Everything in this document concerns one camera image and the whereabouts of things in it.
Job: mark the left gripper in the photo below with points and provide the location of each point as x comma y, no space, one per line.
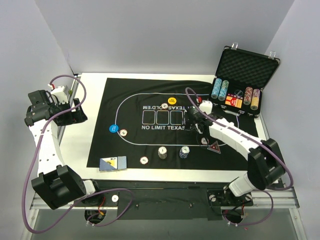
75,113

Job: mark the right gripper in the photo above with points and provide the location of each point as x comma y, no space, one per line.
189,120

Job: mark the blue chip stack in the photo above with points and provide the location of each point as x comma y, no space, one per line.
184,152

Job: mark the red white chip top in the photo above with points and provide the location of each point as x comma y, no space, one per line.
164,106

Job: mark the grey chip stack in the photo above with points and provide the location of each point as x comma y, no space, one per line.
162,152

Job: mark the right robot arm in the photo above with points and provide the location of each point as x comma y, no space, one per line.
264,162

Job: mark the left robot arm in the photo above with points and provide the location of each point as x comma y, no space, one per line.
56,183

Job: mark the red triangle dealer marker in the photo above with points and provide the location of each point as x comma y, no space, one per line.
214,147

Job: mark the yellow big blind button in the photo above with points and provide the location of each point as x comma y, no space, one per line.
172,100

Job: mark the blue small blind button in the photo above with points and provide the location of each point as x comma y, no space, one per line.
113,128

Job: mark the red card deck in case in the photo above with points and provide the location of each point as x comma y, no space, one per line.
234,100

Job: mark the light blue chip row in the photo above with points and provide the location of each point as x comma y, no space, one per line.
216,88

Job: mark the green chip row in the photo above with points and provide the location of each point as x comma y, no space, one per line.
223,90

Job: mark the red white 100 chip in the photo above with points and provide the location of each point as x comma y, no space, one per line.
123,132

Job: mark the black poker table mat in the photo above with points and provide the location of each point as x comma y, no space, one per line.
143,120

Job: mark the red chip row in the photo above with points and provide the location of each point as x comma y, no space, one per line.
248,95

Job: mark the yellow chip row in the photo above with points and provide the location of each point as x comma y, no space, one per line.
255,99

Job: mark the black aluminium chip case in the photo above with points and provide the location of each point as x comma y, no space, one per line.
243,68

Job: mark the red white chip front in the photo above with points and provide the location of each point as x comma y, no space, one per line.
144,160

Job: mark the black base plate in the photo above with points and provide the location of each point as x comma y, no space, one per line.
145,200

